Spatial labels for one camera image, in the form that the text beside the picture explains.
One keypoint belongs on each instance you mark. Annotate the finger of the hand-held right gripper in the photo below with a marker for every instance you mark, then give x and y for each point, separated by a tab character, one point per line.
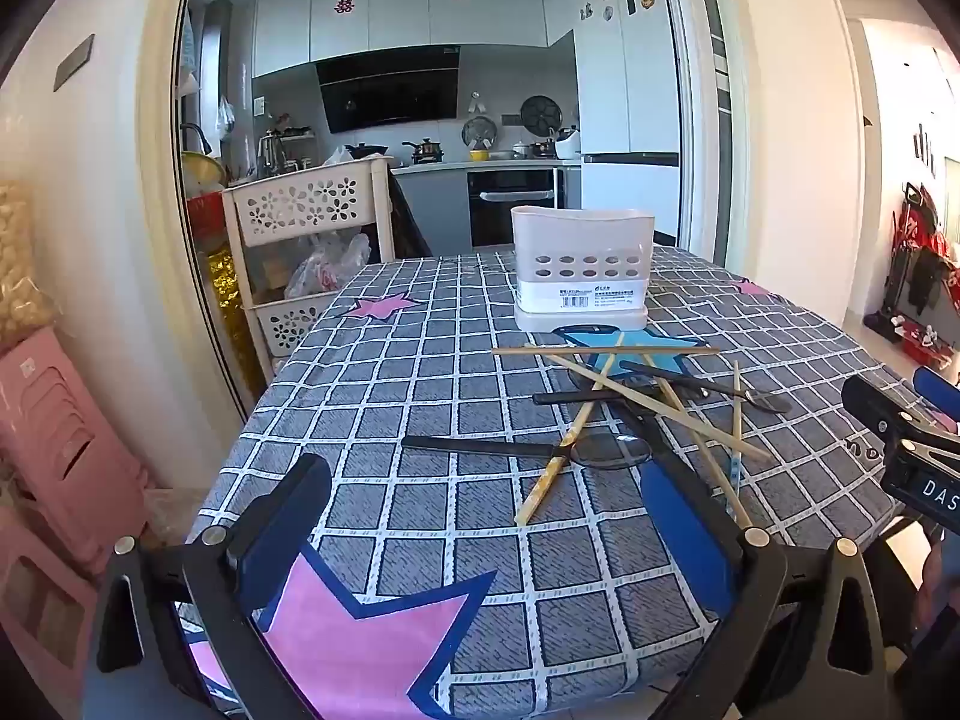
941	397
874	405

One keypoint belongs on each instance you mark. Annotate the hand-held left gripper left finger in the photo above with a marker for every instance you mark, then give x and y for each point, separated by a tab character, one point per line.
281	532

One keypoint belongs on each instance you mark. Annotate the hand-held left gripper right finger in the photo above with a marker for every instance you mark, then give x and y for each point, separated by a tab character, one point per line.
690	540

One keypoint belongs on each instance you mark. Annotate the wooden chopstick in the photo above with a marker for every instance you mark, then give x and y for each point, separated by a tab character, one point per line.
547	472
705	452
736	420
675	349
712	432

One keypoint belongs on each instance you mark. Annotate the white perforated utensil holder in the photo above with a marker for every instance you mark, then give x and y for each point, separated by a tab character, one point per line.
581	240

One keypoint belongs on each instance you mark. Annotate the pile of red bags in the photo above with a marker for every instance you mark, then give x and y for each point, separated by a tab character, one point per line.
926	255

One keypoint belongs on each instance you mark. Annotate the thin black utensil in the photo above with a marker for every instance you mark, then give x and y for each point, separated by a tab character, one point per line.
592	379

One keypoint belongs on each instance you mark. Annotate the grey checked star tablecloth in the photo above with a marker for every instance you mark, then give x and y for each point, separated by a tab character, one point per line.
450	390

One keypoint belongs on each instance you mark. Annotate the gold foil bundle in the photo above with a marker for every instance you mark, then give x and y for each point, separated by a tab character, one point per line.
225	300

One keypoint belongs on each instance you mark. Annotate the pink plastic stool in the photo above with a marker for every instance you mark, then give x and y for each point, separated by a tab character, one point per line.
37	600
60	420

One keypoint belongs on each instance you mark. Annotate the clear plastic bag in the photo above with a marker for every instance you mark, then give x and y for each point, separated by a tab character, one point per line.
326	262

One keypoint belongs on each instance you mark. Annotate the red container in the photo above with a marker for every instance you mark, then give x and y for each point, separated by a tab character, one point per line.
206	221

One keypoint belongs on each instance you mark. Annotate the white plastic storage cart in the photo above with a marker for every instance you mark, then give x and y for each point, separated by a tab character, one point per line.
300	199

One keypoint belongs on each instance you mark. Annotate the large yellow bowl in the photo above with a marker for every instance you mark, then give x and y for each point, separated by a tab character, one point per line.
201	169

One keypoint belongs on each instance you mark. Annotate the black built-in oven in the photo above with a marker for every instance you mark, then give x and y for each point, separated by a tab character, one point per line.
510	202

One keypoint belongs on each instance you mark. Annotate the black wok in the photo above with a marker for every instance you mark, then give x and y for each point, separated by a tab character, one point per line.
366	150

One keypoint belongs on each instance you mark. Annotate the white refrigerator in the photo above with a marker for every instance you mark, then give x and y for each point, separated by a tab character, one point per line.
626	90

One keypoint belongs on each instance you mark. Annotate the white rice cooker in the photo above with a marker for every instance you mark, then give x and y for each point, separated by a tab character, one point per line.
568	142

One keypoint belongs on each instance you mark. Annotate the metal cooking pot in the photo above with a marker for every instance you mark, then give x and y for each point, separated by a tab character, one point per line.
424	151

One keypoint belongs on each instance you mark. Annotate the metal kitchen faucet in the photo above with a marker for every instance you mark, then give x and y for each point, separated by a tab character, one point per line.
193	135

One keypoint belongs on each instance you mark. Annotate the black range hood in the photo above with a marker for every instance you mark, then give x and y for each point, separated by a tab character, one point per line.
390	90

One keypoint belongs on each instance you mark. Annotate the white upper kitchen cabinets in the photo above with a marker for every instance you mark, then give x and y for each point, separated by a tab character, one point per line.
405	15

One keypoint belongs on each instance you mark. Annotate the round black wall trivet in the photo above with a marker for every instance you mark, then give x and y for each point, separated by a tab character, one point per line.
541	116

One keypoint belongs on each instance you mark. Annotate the round grey wall trivet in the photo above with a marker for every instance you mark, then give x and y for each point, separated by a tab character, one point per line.
478	133

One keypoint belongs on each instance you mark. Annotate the grey wall plate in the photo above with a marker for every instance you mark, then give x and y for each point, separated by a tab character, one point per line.
75	60

